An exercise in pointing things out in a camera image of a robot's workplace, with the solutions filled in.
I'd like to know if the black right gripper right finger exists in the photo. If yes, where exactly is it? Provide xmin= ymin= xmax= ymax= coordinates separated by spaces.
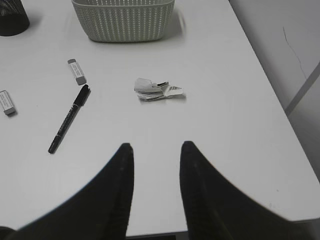
xmin=179 ymin=141 xmax=320 ymax=240

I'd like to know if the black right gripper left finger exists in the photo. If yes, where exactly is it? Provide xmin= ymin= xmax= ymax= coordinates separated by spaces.
xmin=0 ymin=143 xmax=134 ymax=240

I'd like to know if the black marker pen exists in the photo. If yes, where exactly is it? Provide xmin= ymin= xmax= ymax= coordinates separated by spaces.
xmin=48 ymin=84 xmax=90 ymax=154

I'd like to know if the white waste paper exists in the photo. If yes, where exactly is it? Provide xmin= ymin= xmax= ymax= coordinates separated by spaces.
xmin=134 ymin=78 xmax=184 ymax=102

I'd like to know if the white grey eraser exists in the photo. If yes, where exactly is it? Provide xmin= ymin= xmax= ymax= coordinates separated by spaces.
xmin=67 ymin=58 xmax=87 ymax=86
xmin=0 ymin=90 xmax=16 ymax=116

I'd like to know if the pale green plastic basket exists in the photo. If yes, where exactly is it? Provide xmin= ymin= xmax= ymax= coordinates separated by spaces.
xmin=71 ymin=0 xmax=175 ymax=43

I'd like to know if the black mesh pen holder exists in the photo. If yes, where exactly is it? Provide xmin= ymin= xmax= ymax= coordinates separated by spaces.
xmin=0 ymin=0 xmax=30 ymax=37

